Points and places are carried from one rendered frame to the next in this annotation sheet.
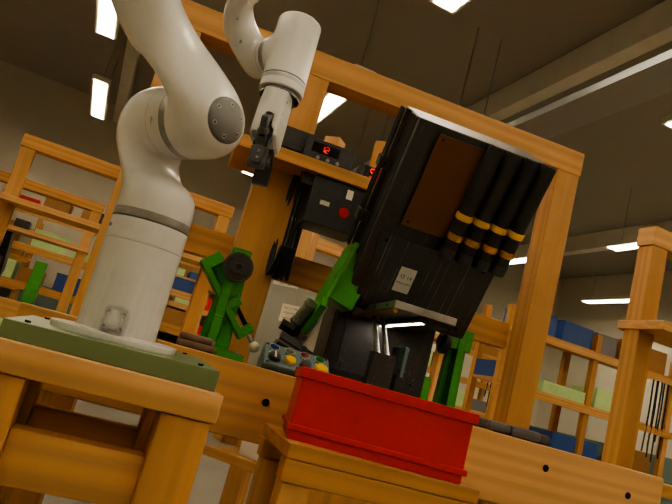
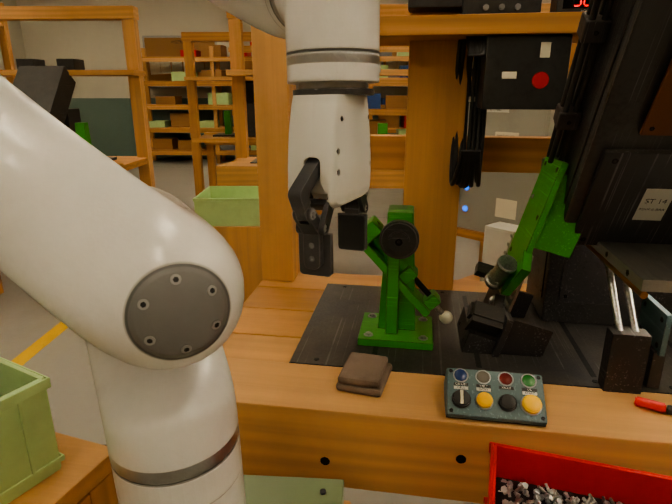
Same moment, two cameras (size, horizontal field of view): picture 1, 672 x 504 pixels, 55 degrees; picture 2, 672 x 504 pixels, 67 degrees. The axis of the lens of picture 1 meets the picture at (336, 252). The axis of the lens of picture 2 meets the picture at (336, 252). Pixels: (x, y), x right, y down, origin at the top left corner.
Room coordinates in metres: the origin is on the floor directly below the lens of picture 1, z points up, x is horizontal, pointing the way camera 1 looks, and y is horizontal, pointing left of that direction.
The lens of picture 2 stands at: (0.67, 0.00, 1.39)
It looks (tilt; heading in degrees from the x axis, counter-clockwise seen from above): 18 degrees down; 21
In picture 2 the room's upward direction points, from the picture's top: straight up
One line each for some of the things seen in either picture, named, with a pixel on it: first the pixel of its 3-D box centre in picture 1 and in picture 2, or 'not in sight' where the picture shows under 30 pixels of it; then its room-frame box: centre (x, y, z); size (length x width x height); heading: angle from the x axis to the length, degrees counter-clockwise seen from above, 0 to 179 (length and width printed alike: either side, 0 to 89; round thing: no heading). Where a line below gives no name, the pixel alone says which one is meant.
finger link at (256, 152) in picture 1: (259, 147); (310, 242); (1.06, 0.18, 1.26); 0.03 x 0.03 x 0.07; 88
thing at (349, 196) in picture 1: (330, 209); (521, 73); (1.94, 0.05, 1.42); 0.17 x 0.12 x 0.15; 102
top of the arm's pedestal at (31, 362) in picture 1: (102, 372); not in sight; (1.01, 0.29, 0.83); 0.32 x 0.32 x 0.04; 16
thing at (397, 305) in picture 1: (396, 318); (644, 251); (1.68, -0.20, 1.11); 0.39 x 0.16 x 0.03; 12
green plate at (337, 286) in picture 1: (343, 282); (552, 213); (1.68, -0.04, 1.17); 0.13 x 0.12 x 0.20; 102
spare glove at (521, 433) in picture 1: (506, 429); not in sight; (1.56, -0.51, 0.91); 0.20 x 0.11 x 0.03; 112
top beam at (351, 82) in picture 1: (389, 97); not in sight; (2.05, -0.04, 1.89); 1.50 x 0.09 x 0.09; 102
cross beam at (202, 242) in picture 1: (334, 283); (545, 154); (2.12, -0.02, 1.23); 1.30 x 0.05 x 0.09; 102
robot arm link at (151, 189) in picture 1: (160, 155); (153, 315); (1.02, 0.32, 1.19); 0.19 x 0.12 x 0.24; 51
